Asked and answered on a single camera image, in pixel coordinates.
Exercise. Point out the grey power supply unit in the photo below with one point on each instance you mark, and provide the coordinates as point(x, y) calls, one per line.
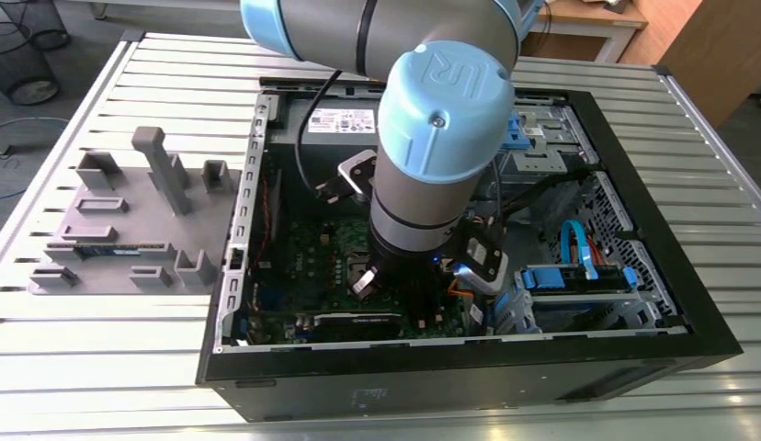
point(322, 161)

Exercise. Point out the black mesh bin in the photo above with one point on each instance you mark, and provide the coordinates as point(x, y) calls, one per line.
point(49, 25)
point(24, 69)

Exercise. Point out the black RAM slot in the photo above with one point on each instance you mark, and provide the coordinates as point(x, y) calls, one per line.
point(420, 319)
point(414, 319)
point(428, 318)

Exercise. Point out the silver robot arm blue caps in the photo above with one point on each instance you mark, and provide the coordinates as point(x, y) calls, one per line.
point(416, 138)

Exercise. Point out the black graphics card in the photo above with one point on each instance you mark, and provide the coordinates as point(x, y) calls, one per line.
point(355, 324)

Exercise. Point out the hard disk in blue carrier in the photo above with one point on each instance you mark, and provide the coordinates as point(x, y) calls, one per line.
point(570, 280)

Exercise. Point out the grey parts rack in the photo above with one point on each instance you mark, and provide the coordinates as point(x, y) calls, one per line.
point(147, 220)

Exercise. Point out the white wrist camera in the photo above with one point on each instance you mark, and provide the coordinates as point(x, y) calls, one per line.
point(482, 264)
point(358, 172)

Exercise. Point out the white rating label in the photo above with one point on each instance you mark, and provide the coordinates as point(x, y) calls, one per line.
point(343, 120)

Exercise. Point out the wooden cabinet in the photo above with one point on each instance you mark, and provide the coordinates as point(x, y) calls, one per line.
point(711, 55)

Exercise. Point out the blue plastic cage latch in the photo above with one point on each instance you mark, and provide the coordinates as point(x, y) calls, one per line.
point(502, 308)

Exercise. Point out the grey metal drive cage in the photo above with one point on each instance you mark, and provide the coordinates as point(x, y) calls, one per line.
point(539, 163)

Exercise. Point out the blue plastic drive carrier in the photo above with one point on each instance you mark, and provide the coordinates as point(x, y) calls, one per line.
point(520, 138)

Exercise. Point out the black PC case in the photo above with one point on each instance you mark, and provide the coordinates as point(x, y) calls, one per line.
point(416, 381)

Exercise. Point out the grey metal disk bay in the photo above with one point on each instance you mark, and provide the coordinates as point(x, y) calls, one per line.
point(595, 312)

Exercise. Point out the green motherboard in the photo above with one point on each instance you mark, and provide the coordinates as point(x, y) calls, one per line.
point(307, 275)

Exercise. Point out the wooden desk white frame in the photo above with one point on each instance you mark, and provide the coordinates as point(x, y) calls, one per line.
point(600, 16)

